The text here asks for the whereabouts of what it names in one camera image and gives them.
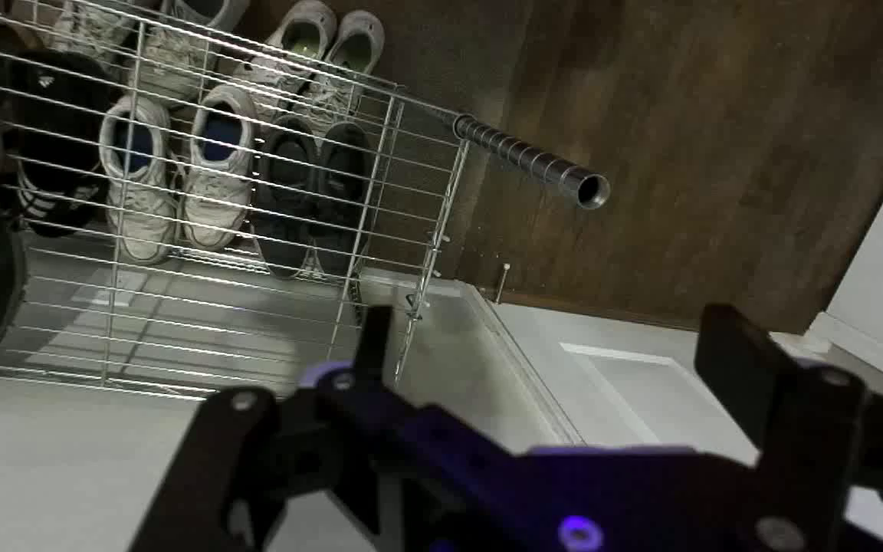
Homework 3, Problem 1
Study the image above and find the white worn shoe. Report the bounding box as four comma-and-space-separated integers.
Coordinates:
52, 0, 143, 56

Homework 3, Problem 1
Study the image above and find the black shoe with white stripes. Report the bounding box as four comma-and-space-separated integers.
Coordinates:
0, 48, 123, 240

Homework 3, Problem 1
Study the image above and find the black slip-on shoe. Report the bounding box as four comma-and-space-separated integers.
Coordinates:
255, 116, 324, 271
313, 120, 378, 278

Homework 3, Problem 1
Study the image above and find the white low sneaker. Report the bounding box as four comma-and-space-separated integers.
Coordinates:
177, 82, 260, 254
96, 94, 177, 267

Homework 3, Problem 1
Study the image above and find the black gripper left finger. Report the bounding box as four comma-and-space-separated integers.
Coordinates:
129, 304, 405, 552

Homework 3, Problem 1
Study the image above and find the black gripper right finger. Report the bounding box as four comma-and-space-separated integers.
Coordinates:
693, 301, 883, 552

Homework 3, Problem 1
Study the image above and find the white shoe with green insole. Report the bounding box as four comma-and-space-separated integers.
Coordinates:
255, 0, 340, 90
308, 10, 391, 120

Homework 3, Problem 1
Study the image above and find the white panel door with deadbolt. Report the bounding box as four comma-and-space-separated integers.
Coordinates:
358, 269, 774, 463

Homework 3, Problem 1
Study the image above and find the chrome wire rack shelf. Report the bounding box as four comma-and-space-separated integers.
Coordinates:
0, 0, 475, 405

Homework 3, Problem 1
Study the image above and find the grey shoe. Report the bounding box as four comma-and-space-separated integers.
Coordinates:
161, 0, 255, 31

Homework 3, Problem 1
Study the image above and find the ribbed chrome rack post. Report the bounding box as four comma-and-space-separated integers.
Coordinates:
447, 106, 615, 215

